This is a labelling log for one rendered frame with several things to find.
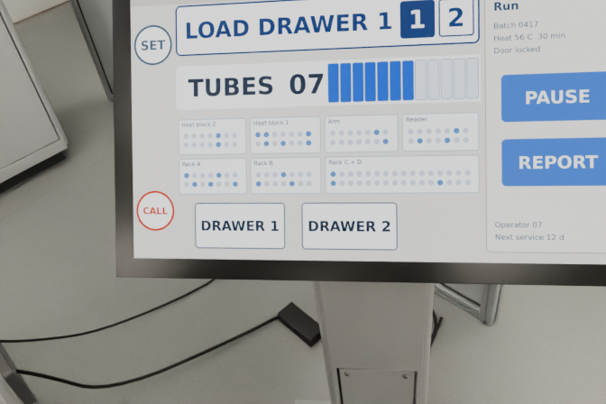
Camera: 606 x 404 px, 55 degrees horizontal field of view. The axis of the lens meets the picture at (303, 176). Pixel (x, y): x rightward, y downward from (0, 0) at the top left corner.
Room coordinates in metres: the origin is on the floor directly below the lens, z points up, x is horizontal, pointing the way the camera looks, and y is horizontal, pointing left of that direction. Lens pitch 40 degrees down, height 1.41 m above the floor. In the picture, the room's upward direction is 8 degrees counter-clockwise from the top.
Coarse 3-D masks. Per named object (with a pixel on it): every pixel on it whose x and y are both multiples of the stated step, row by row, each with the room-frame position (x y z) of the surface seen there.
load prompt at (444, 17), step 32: (288, 0) 0.55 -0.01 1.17; (320, 0) 0.54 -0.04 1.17; (352, 0) 0.53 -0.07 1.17; (384, 0) 0.52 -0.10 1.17; (416, 0) 0.52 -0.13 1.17; (448, 0) 0.51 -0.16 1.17; (192, 32) 0.55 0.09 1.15; (224, 32) 0.54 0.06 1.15; (256, 32) 0.53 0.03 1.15; (288, 32) 0.53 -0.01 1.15; (320, 32) 0.52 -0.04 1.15; (352, 32) 0.51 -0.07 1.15; (384, 32) 0.51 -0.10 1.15; (416, 32) 0.50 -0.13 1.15; (448, 32) 0.49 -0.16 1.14; (480, 32) 0.48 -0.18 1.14
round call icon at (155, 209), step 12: (144, 192) 0.46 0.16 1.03; (156, 192) 0.46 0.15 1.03; (168, 192) 0.45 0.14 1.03; (144, 204) 0.45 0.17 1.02; (156, 204) 0.45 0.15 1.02; (168, 204) 0.45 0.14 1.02; (144, 216) 0.44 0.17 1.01; (156, 216) 0.44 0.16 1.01; (168, 216) 0.44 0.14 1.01; (144, 228) 0.44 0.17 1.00; (156, 228) 0.43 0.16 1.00; (168, 228) 0.43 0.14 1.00
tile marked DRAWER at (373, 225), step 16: (304, 208) 0.41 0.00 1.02; (320, 208) 0.41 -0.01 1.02; (336, 208) 0.41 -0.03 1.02; (352, 208) 0.41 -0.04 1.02; (368, 208) 0.40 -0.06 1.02; (384, 208) 0.40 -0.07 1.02; (304, 224) 0.41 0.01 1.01; (320, 224) 0.40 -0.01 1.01; (336, 224) 0.40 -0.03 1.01; (352, 224) 0.40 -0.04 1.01; (368, 224) 0.39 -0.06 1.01; (384, 224) 0.39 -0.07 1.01; (304, 240) 0.40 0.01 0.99; (320, 240) 0.39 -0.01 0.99; (336, 240) 0.39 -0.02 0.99; (352, 240) 0.39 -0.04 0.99; (368, 240) 0.38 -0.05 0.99; (384, 240) 0.38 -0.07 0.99
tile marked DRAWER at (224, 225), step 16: (208, 208) 0.43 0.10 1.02; (224, 208) 0.43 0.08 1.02; (240, 208) 0.43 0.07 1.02; (256, 208) 0.42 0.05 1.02; (272, 208) 0.42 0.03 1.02; (208, 224) 0.42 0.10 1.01; (224, 224) 0.42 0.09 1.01; (240, 224) 0.42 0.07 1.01; (256, 224) 0.41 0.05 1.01; (272, 224) 0.41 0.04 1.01; (208, 240) 0.41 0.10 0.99; (224, 240) 0.41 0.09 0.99; (240, 240) 0.41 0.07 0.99; (256, 240) 0.40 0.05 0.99; (272, 240) 0.40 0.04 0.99
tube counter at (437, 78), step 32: (288, 64) 0.51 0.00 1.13; (320, 64) 0.50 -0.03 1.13; (352, 64) 0.49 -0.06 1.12; (384, 64) 0.49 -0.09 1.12; (416, 64) 0.48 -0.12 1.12; (448, 64) 0.47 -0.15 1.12; (480, 64) 0.47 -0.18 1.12; (288, 96) 0.49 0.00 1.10; (320, 96) 0.48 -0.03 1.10; (352, 96) 0.47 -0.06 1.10; (384, 96) 0.47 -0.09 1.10; (416, 96) 0.46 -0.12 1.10; (448, 96) 0.45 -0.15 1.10; (480, 96) 0.45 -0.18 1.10
